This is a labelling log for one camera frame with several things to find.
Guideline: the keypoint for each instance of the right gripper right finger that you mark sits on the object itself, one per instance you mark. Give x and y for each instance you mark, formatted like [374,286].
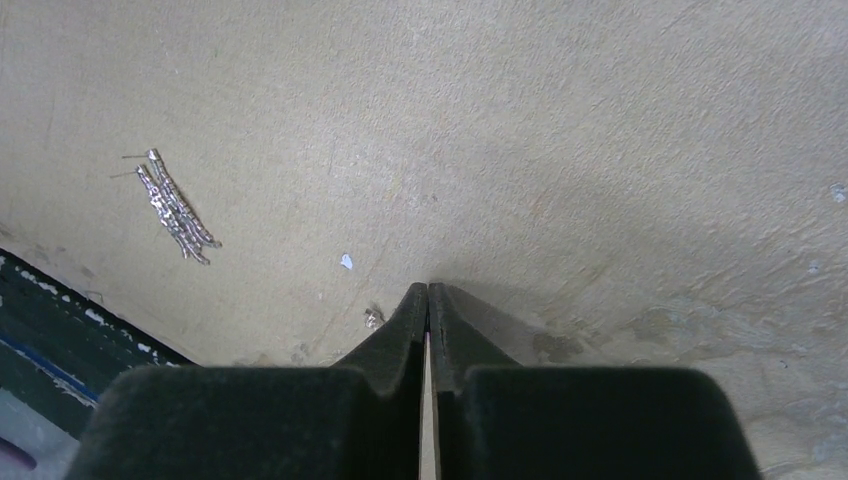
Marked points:
[498,419]

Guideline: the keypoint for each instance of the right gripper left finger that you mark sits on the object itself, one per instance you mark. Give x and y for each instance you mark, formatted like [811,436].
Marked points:
[358,418]

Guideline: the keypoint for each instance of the gold earring cluster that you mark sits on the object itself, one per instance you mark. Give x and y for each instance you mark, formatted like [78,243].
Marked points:
[174,212]

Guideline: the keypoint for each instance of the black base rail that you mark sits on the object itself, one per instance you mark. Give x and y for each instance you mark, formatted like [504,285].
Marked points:
[60,350]

